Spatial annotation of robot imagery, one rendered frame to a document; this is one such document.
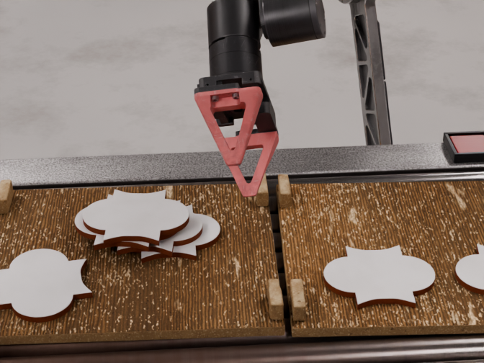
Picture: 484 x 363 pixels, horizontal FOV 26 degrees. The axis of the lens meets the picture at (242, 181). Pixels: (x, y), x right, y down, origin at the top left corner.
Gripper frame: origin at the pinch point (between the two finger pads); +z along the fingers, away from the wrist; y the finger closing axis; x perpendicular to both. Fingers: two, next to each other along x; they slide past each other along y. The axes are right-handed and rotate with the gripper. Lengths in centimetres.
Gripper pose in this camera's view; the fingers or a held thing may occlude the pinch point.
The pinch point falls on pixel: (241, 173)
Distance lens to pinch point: 109.2
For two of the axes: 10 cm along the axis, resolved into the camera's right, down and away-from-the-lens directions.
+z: 0.5, 9.4, -3.5
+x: -9.8, 1.1, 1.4
